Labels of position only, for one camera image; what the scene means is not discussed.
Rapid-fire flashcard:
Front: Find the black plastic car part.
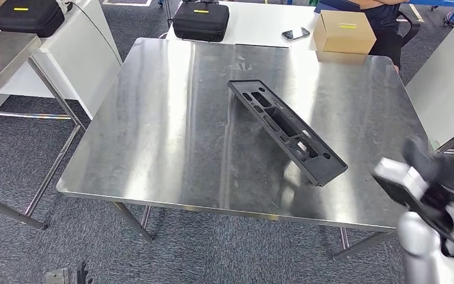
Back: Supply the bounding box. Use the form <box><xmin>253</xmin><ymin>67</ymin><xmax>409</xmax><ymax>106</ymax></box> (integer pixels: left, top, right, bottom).
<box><xmin>226</xmin><ymin>79</ymin><xmax>348</xmax><ymax>188</ymax></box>

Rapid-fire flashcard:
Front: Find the thin black cable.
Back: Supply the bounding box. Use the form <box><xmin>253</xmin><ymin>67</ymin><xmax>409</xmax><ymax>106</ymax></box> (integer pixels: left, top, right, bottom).
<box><xmin>64</xmin><ymin>1</ymin><xmax>124</xmax><ymax>66</ymax></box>

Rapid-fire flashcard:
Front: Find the black office chair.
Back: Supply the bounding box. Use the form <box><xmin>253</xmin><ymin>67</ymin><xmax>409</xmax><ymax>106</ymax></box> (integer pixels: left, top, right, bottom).
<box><xmin>396</xmin><ymin>11</ymin><xmax>421</xmax><ymax>49</ymax></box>

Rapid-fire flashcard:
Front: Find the cardboard box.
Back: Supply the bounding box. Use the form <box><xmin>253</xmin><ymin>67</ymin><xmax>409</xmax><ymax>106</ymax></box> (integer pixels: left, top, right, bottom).
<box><xmin>312</xmin><ymin>9</ymin><xmax>377</xmax><ymax>56</ymax></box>

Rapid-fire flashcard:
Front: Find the person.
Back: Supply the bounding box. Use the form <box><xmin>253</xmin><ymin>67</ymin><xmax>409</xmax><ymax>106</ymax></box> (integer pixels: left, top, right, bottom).
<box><xmin>358</xmin><ymin>0</ymin><xmax>408</xmax><ymax>73</ymax></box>

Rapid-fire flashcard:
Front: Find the white board panel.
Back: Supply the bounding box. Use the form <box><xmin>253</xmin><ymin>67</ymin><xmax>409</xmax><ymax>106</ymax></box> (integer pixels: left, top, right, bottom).
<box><xmin>0</xmin><ymin>0</ymin><xmax>123</xmax><ymax>126</ymax></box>
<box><xmin>405</xmin><ymin>15</ymin><xmax>454</xmax><ymax>148</ymax></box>

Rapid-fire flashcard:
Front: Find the black smartphone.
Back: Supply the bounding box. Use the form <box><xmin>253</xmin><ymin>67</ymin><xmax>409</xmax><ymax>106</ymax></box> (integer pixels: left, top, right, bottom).
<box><xmin>281</xmin><ymin>26</ymin><xmax>311</xmax><ymax>43</ymax></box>

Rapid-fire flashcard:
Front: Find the black carrying case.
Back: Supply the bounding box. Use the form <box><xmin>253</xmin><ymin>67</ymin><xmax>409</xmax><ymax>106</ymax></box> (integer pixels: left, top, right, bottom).
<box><xmin>172</xmin><ymin>2</ymin><xmax>231</xmax><ymax>43</ymax></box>
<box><xmin>0</xmin><ymin>0</ymin><xmax>65</xmax><ymax>38</ymax></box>

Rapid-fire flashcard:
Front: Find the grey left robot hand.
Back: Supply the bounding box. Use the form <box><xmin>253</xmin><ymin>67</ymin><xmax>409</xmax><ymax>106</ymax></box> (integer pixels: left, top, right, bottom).
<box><xmin>74</xmin><ymin>260</ymin><xmax>95</xmax><ymax>284</ymax></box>

